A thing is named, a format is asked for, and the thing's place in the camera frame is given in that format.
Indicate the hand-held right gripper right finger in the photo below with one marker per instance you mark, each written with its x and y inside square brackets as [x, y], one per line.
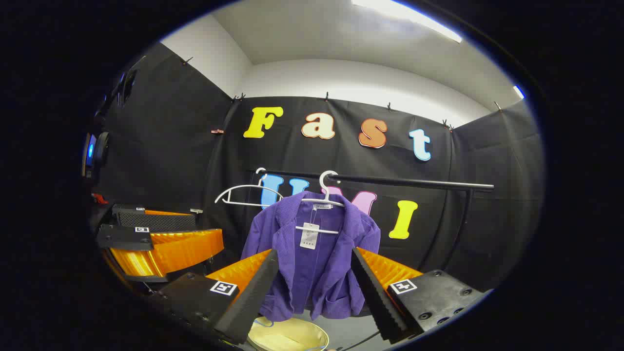
[378, 302]

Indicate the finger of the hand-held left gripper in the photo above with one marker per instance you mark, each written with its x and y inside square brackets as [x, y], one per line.
[156, 222]
[124, 239]

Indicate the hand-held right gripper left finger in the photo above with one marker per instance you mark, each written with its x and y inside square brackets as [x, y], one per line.
[253, 302]

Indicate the pale yellow laundry hamper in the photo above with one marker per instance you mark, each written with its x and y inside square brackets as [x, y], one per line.
[287, 336]

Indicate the white plastic hanger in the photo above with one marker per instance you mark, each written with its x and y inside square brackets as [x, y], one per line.
[325, 187]
[243, 187]

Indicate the black clothes rack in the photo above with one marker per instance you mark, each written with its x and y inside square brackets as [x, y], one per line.
[414, 182]

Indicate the black backdrop cloth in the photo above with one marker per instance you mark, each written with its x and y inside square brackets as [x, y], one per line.
[195, 161]

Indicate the row of black clips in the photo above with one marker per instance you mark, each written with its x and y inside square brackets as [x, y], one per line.
[326, 96]

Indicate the small ceiling light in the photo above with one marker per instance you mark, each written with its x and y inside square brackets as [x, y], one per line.
[519, 91]

